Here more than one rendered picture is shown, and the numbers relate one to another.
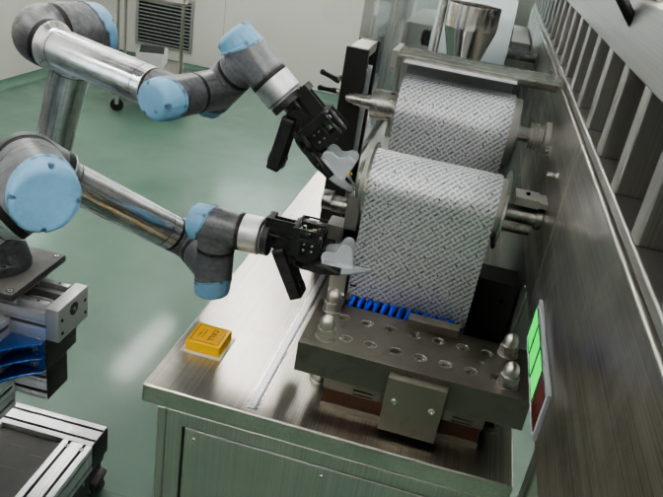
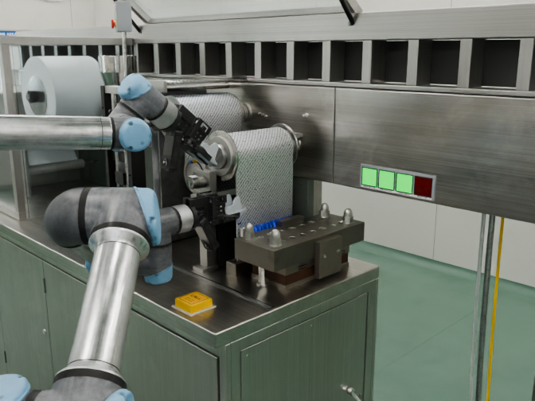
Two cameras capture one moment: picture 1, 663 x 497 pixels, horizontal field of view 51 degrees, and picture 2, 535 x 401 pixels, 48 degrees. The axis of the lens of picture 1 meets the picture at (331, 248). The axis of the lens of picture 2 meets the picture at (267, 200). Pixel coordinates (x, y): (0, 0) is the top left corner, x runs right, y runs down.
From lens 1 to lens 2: 1.26 m
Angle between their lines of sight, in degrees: 51
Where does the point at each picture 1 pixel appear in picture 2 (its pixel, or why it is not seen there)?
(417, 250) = (265, 183)
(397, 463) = (340, 288)
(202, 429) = (251, 342)
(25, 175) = (152, 199)
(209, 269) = (167, 256)
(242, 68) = (150, 103)
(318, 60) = not seen: outside the picture
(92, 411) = not seen: outside the picture
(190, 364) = (209, 316)
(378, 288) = (251, 218)
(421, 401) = (333, 247)
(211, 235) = (165, 228)
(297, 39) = not seen: outside the picture
